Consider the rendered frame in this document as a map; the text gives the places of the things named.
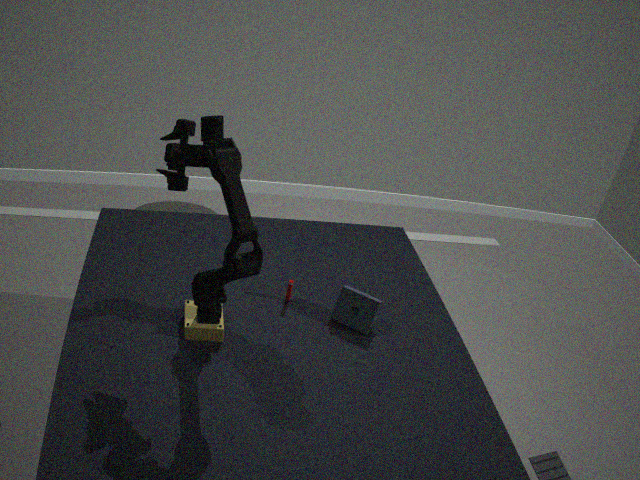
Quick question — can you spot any red cylindrical peg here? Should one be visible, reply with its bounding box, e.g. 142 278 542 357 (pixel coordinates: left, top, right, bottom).
285 280 293 301

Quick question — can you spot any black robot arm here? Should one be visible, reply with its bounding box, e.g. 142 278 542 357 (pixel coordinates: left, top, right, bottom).
164 115 263 324

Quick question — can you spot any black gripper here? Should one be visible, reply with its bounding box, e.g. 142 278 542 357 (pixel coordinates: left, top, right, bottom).
156 119 203 192

